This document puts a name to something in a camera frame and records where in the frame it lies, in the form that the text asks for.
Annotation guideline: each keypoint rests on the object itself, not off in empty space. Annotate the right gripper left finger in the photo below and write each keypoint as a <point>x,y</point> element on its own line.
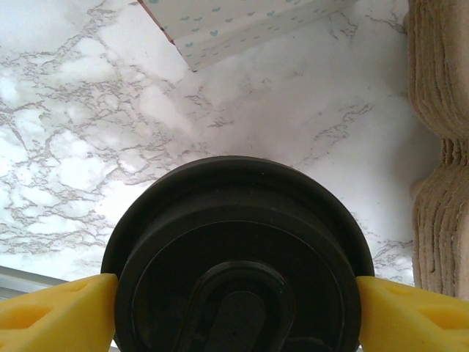
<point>47,322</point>

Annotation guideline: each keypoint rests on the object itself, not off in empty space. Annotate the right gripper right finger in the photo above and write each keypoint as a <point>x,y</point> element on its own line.
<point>417,322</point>

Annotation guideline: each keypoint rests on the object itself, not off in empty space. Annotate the black plastic cup lid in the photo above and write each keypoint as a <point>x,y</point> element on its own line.
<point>238,238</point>

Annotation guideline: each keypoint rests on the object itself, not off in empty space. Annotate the cartoon print gift bag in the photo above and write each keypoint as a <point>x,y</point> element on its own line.
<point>234,25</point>

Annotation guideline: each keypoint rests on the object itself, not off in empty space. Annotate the brown pulp carrier stack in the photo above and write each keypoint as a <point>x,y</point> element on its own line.
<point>443,146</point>

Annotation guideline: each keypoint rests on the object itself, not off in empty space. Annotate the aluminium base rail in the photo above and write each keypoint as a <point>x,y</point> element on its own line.
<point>22,280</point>

